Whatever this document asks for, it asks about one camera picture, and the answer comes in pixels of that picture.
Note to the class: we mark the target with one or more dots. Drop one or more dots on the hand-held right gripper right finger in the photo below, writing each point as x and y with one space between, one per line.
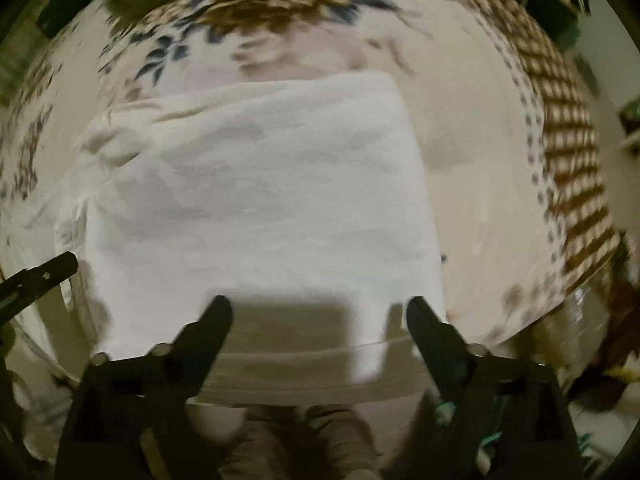
423 321

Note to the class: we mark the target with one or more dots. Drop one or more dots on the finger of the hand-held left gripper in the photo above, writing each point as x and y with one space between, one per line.
47 272

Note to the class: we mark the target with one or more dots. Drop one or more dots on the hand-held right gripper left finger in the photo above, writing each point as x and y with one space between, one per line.
216 321

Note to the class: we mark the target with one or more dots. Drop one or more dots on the white towel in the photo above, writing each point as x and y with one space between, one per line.
260 210

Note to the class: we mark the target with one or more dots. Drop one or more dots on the person's legs in brown trousers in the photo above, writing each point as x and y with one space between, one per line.
305 440

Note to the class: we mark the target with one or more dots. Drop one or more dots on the floral printed bed sheet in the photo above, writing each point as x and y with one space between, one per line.
475 170

